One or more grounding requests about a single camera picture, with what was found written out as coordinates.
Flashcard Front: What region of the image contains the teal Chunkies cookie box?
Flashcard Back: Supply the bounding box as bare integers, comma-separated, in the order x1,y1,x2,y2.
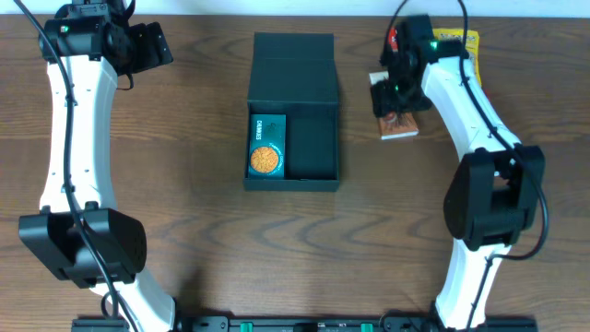
247,114,286,178

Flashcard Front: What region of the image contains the brown Pocky box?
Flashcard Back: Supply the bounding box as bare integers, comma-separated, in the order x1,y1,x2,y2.
369,71,419,140

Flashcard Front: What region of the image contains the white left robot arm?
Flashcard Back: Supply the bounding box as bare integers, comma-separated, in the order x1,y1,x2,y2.
18,0,176,331

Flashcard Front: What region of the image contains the red Haribo candy bag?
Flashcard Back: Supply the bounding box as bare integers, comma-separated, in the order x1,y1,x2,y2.
387,28,398,53

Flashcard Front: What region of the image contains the dark green box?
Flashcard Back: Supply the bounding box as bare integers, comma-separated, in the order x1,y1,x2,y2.
243,32,340,192

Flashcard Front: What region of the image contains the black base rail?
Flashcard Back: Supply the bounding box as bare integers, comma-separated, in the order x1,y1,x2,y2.
71,315,538,332

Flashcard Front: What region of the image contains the yellow candy bag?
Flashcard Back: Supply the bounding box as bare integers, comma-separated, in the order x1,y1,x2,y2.
433,28,482,86

